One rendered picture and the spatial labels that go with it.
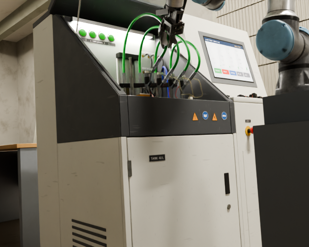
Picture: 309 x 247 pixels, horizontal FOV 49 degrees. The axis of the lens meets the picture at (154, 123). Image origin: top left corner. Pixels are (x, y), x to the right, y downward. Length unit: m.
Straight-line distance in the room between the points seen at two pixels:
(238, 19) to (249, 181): 3.83
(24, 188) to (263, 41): 2.09
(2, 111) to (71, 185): 9.65
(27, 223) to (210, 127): 1.68
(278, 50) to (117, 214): 0.81
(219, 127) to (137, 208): 0.59
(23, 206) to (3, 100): 8.69
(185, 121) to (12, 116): 10.03
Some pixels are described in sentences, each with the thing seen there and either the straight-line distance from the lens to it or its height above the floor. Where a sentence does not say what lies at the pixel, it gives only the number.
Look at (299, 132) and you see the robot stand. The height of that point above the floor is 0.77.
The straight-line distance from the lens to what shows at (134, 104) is 1.32.
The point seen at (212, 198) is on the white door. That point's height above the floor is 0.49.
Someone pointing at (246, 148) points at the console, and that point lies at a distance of 1.82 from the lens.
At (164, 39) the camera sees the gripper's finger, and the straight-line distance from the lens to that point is 1.59.
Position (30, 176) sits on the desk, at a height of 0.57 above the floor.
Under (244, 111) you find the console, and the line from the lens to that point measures 1.83.
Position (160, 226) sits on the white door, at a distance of 1.40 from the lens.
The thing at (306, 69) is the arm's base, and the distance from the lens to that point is 1.28.
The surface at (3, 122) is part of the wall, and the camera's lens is 11.20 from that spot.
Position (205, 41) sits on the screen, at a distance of 2.18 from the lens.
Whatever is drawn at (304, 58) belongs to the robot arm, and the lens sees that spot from 1.28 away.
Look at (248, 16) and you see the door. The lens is 5.30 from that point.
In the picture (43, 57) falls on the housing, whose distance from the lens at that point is 1.96.
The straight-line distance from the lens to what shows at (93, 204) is 1.48.
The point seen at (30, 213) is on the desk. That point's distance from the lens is 2.78.
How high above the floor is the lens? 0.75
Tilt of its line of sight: 4 degrees up
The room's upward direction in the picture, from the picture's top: 3 degrees counter-clockwise
